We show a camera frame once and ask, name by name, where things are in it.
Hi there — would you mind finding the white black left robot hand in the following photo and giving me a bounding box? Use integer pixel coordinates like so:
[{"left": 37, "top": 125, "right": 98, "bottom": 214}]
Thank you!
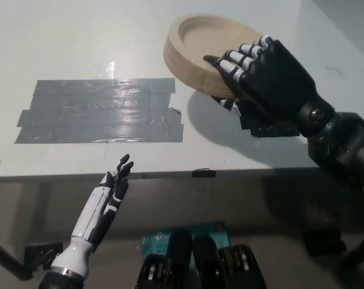
[{"left": 70, "top": 154, "right": 135, "bottom": 252}]

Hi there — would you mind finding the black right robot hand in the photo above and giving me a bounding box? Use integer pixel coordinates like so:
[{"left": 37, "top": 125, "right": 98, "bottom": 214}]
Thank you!
[{"left": 203, "top": 34, "right": 335, "bottom": 138}]

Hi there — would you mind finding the round wooden plate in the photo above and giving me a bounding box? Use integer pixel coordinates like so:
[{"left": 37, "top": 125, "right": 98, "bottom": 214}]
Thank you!
[{"left": 162, "top": 14, "right": 264, "bottom": 99}]

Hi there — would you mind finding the teal label box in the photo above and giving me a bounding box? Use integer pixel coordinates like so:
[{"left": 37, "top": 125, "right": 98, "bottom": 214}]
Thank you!
[{"left": 141, "top": 222, "right": 230, "bottom": 266}]

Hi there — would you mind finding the black floor tape patch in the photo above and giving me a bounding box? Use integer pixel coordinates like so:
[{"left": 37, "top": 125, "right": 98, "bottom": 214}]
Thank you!
[{"left": 24, "top": 241, "right": 64, "bottom": 272}]

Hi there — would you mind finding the small black tape piece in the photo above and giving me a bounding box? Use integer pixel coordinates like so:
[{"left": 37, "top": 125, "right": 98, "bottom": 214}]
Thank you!
[{"left": 192, "top": 166, "right": 216, "bottom": 178}]

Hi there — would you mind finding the black table leg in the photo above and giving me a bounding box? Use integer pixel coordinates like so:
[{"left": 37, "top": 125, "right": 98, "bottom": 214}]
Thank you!
[{"left": 0, "top": 237, "right": 34, "bottom": 281}]

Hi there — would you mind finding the clear shiny tape strip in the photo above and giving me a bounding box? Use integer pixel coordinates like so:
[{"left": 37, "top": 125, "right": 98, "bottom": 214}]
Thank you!
[{"left": 93, "top": 61, "right": 116, "bottom": 80}]

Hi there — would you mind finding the grey duct tape patch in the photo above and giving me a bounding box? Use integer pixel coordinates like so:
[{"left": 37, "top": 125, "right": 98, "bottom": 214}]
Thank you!
[{"left": 14, "top": 78, "right": 185, "bottom": 145}]

